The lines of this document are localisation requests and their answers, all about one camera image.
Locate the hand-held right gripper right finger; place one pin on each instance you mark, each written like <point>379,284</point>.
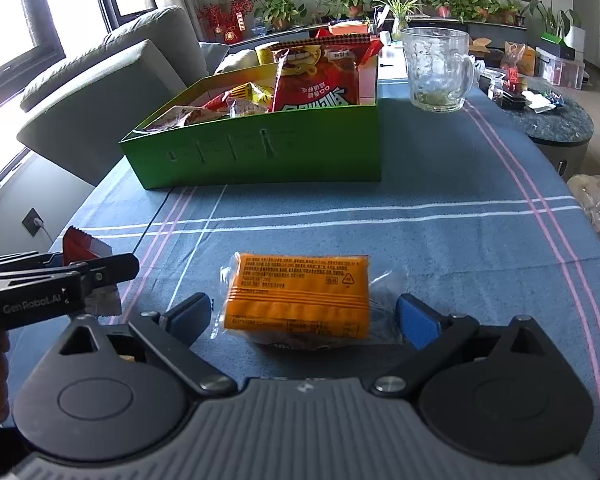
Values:
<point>417,320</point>

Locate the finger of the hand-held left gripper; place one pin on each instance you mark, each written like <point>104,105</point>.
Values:
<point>115,266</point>
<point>20,260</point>

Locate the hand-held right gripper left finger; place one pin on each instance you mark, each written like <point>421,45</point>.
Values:
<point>190,317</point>

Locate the small red snack packet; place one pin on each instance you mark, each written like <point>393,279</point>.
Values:
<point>80,245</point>

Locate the orange snack packet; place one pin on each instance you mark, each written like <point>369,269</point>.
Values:
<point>295,295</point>

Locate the green cardboard box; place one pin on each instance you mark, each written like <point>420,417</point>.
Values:
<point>280,150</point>

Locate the blue striped tablecloth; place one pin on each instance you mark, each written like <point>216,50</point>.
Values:
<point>380,220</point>

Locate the pale snack packet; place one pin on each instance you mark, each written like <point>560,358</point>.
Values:
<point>185,117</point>

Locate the grey sofa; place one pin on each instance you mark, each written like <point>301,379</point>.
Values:
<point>105,95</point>

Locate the yellow snack packet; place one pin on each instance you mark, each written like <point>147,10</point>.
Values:
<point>250,97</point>

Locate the cream cushion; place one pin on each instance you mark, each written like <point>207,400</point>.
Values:
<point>237,62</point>

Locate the black wallet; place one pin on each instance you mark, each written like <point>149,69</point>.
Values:
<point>512,101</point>

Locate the dark marble round table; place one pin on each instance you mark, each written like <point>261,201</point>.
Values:
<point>555,125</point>

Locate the small clear jar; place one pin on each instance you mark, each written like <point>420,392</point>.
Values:
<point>496,92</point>

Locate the dark framed window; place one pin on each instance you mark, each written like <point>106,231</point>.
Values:
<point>45,20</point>

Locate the white tissue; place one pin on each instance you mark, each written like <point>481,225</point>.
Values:
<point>537,100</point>

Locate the glass mug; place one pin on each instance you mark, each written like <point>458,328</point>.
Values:
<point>437,70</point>

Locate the small red box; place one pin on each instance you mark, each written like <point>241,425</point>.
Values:
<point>513,80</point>

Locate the yellow can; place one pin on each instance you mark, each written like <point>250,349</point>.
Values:
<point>266,55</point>

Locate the large red snack bag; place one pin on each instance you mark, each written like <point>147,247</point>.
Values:
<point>320,77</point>

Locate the red festive decoration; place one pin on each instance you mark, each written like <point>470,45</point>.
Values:
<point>230,20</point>

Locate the clear plastic shopping bag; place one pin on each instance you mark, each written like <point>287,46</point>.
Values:
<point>512,57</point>

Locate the open cardboard box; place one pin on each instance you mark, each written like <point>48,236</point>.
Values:
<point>485,49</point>

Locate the orange carton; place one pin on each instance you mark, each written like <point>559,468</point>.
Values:
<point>529,60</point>

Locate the grey television cabinet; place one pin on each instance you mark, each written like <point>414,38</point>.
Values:
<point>290,35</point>

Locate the clear storage box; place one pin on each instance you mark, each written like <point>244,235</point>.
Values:
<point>560,67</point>

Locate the orange box on table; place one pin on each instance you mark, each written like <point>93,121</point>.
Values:
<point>350,27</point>

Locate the potted green plant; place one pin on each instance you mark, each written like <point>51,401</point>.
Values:
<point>442,2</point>
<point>514,10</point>
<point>357,0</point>
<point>282,10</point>
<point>480,7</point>

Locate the green and black box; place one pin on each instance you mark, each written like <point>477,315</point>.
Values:
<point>557,46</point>

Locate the spider plant in glass vase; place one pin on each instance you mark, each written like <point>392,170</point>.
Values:
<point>400,12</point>

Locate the tall plant in white pot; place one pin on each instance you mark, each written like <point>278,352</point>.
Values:
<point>575,37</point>

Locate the wall socket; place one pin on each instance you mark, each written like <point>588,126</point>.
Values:
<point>32,222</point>

